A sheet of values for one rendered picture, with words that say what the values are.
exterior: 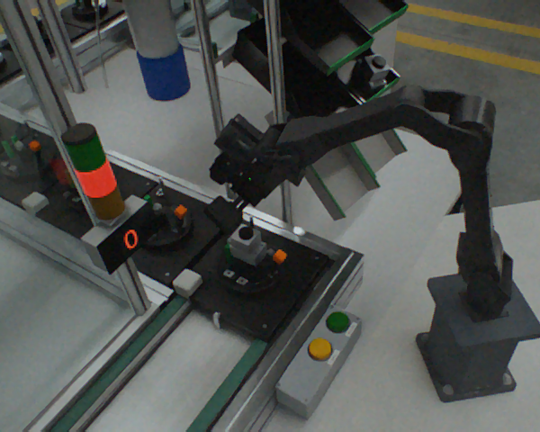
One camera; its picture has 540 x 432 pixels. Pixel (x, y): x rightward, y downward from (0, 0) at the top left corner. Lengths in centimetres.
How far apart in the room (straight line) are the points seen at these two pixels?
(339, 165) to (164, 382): 60
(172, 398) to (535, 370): 70
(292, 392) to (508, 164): 225
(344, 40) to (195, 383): 71
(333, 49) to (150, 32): 89
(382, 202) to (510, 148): 177
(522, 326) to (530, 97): 267
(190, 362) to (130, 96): 114
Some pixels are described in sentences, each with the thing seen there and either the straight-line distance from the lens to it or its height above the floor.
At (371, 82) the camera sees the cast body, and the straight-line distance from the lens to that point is 120.
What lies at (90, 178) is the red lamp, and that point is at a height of 135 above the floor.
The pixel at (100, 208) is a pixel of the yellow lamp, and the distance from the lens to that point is 88.
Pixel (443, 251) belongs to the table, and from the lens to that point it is 134.
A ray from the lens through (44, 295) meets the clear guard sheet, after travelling 95.
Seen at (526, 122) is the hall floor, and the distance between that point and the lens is 335.
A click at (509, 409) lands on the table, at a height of 86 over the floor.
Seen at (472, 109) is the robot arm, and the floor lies 145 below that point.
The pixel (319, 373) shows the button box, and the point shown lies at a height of 96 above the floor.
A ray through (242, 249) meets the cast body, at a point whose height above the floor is 106.
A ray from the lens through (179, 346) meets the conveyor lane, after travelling 113.
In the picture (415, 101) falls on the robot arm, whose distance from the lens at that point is 72.
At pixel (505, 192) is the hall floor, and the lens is 286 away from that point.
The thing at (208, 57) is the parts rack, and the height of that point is 133.
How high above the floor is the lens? 185
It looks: 45 degrees down
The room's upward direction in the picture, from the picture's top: 6 degrees counter-clockwise
